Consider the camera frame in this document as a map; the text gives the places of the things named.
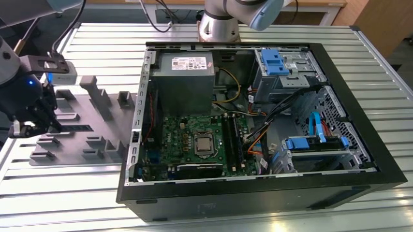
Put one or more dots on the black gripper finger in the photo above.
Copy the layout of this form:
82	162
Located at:
47	106
28	129

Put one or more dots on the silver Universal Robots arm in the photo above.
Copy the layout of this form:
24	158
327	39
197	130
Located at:
220	26

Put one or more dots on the black RAM slot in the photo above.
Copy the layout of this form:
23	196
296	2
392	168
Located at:
229	142

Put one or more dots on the grey parts rack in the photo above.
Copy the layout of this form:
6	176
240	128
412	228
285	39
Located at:
87	113

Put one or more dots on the green motherboard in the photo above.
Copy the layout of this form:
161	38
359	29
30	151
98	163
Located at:
176	135

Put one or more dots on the grey power supply unit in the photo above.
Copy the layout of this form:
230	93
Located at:
184	91

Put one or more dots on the CPU socket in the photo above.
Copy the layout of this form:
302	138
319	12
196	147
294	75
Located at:
204	133

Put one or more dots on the silver CPU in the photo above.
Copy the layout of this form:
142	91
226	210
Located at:
204	144

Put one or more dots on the black graphics card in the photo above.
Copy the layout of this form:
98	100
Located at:
200	171

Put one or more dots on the blue optical drive latch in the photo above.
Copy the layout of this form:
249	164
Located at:
274	65

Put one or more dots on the black open PC case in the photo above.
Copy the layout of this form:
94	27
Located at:
258	193

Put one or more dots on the metal optical drive cage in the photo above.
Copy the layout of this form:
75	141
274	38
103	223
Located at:
297	82

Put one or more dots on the hard disk in blue carrier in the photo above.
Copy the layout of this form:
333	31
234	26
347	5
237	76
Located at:
298	143

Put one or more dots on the metal disk bay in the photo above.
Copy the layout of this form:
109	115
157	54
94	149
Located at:
323	154

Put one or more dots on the wooden cabinet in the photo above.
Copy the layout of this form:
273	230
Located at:
381	24

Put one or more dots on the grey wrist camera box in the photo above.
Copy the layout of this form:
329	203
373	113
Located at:
65	78

